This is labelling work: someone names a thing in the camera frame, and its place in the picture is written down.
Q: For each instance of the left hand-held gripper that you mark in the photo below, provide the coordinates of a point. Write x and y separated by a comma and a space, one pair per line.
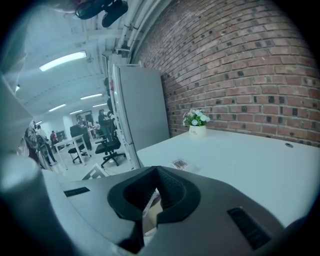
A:
96, 172

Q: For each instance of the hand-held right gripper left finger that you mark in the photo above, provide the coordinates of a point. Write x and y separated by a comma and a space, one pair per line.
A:
95, 207

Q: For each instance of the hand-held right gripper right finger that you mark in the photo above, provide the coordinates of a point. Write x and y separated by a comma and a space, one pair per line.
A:
212, 225

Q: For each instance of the black office chair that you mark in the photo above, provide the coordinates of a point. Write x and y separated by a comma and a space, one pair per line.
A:
110, 145
75, 142

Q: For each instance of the white table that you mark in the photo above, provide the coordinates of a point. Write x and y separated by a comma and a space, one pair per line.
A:
70, 142

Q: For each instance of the ceiling strip light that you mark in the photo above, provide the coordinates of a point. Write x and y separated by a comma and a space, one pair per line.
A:
91, 96
75, 112
62, 61
100, 105
17, 88
57, 107

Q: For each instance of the white desk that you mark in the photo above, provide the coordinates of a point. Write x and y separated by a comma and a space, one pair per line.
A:
250, 170

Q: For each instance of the small clear packet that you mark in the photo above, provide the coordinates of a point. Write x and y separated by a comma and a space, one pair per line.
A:
181, 163

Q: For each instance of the grey refrigerator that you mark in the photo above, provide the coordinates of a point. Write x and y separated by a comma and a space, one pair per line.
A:
145, 105

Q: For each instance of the white pot of flowers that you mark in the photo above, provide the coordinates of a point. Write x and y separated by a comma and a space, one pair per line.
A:
197, 130

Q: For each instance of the white shelf rack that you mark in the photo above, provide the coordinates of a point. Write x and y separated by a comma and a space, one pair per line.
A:
110, 65

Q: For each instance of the person's white hoodie torso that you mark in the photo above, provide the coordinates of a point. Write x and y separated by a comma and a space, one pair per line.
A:
12, 100

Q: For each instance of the white ceiling pipe bundle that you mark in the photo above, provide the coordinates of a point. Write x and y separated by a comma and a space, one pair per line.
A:
130, 25

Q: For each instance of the black head-worn camera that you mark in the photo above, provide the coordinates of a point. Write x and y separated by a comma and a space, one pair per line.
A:
105, 11

